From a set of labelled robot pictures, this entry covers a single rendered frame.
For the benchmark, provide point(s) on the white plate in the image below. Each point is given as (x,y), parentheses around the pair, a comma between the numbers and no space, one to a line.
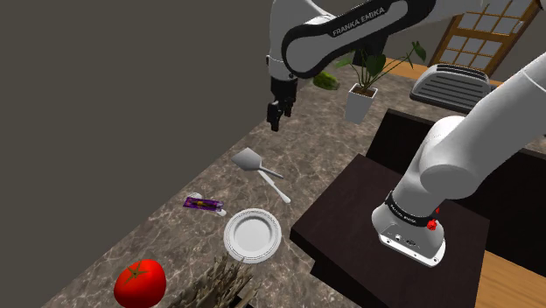
(252,235)

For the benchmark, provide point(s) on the grey spatula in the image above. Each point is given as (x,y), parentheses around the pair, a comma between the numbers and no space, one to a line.
(249,161)

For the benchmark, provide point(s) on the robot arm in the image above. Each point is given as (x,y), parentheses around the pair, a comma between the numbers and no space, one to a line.
(460,149)

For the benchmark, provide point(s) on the white knife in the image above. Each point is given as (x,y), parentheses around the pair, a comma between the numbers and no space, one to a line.
(276,190)

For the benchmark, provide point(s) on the purple wrapped snack bar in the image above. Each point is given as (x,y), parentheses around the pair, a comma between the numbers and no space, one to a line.
(204,204)

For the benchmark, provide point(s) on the red tomato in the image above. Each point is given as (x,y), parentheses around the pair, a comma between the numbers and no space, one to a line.
(140,284)

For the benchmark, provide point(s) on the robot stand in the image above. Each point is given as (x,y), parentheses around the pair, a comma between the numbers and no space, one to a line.
(367,230)

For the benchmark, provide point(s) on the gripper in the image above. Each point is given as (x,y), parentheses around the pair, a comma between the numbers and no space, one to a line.
(284,88)

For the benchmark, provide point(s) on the wooden lattice window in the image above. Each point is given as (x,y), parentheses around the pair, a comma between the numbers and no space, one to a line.
(486,34)

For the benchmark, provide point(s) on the dried grass plant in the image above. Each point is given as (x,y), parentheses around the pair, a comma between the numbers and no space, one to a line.
(217,283)

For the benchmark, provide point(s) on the green plant in white pot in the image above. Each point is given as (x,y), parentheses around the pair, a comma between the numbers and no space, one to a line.
(362,91)

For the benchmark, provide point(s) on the grey toaster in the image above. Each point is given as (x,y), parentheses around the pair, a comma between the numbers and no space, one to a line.
(452,87)

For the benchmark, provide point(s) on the green leafy vegetable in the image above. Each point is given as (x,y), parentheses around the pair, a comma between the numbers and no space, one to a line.
(326,80)

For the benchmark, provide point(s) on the dark sink basin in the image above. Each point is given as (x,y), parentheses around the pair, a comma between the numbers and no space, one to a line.
(503,187)

